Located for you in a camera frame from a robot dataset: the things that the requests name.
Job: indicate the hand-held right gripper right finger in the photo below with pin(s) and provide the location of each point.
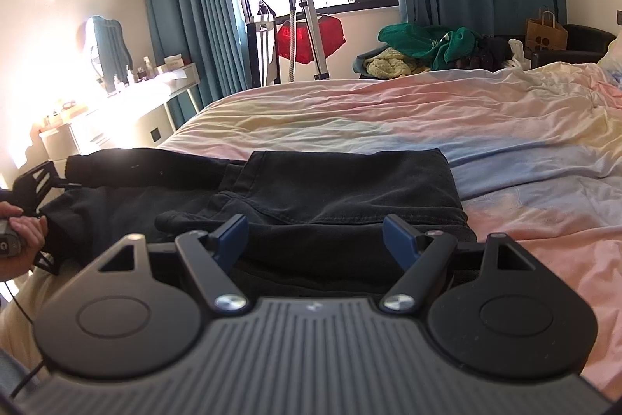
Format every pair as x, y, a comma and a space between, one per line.
396, 239

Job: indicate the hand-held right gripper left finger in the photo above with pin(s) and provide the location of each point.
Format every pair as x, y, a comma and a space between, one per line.
233, 236

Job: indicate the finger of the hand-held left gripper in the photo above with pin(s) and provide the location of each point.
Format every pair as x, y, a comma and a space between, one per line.
48, 262
36, 186

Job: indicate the black pants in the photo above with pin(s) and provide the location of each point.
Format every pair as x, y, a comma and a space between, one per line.
340, 191

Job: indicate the dark clothes pile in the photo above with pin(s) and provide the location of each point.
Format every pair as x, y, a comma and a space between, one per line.
486, 53

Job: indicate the person's left hand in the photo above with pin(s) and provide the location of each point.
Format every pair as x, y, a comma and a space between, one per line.
29, 232

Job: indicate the person's beige trousers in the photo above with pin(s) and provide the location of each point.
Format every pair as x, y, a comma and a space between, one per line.
19, 327

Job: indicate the white desk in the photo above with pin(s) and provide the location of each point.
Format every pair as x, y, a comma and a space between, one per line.
146, 99

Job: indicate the white bottle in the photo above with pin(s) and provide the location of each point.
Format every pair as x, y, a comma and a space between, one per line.
128, 72

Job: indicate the bed with pastel sheet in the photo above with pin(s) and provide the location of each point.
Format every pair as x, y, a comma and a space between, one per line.
510, 128

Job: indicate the wavy framed mirror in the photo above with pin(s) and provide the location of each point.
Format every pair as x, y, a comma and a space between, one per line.
111, 45

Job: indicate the yellow knit garment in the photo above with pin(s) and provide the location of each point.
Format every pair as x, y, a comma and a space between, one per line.
393, 65

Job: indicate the grey laundry basket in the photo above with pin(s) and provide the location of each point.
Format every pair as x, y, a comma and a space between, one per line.
360, 65

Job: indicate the white tissue box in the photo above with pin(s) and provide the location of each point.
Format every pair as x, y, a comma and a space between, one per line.
174, 61

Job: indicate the white side table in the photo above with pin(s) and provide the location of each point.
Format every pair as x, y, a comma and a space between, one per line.
262, 50

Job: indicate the green garment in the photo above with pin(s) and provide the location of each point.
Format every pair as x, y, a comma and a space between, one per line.
418, 40

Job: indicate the red garment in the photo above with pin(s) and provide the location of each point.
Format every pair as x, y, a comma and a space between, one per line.
330, 36

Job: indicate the white cloth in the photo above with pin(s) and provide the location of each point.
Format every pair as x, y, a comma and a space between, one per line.
517, 53

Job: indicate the wide teal curtain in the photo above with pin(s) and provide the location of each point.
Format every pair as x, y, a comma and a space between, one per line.
189, 16

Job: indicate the brown paper bag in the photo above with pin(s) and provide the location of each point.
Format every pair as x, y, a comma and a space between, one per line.
546, 35

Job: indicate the black armchair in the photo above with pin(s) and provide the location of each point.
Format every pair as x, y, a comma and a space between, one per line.
588, 40

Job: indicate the pastel pillow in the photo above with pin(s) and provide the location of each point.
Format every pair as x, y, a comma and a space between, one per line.
613, 65

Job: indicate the low wall outlet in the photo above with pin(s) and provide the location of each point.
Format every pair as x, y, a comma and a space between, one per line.
156, 135

